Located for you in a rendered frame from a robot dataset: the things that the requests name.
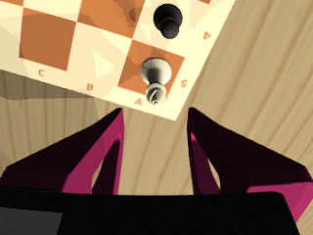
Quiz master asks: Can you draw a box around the black pawn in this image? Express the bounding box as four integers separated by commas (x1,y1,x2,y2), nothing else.
153,3,183,39

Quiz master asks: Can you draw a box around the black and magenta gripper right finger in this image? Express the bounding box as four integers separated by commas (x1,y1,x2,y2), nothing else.
187,107,313,223

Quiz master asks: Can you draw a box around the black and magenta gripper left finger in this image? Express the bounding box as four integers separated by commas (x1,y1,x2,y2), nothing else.
0,108,124,195

